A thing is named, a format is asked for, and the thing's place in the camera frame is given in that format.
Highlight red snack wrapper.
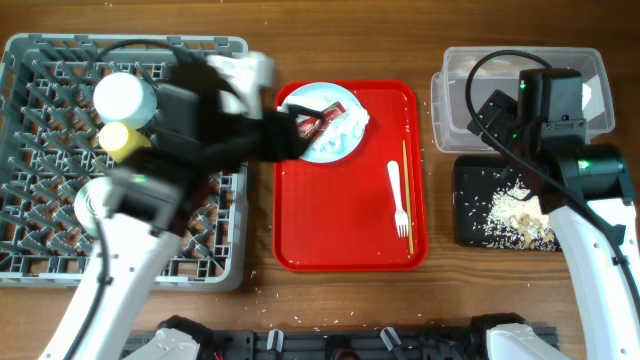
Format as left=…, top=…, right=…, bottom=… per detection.
left=297, top=102, right=346, bottom=142

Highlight rice and peanut waste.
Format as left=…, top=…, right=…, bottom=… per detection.
left=462, top=180, right=560, bottom=252

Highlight yellow cup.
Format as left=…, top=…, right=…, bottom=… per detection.
left=98, top=122, right=151, bottom=163

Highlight light blue bowl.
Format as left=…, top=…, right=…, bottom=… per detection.
left=93, top=73, right=157, bottom=129

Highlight green bowl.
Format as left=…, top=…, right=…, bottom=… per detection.
left=73, top=176, right=113, bottom=238

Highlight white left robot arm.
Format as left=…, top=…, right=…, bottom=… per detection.
left=42, top=52, right=310, bottom=359

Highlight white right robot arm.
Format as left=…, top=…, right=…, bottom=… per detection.
left=464, top=49, right=639, bottom=359

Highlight grey dishwasher rack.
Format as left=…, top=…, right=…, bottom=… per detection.
left=1, top=33, right=248, bottom=292

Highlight light blue plate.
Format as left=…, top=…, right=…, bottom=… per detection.
left=276, top=81, right=368, bottom=165

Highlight clear plastic bin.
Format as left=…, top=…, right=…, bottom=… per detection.
left=431, top=46, right=615, bottom=154

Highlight white crumpled tissue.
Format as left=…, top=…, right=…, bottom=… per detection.
left=277, top=89, right=372, bottom=156

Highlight wooden chopstick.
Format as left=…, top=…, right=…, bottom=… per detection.
left=402, top=140, right=415, bottom=256

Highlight black plastic tray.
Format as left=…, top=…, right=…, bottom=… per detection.
left=453, top=155, right=561, bottom=252

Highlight red serving tray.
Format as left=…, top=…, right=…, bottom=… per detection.
left=272, top=80, right=428, bottom=272

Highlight white plastic fork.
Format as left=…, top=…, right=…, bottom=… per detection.
left=387, top=161, right=409, bottom=238

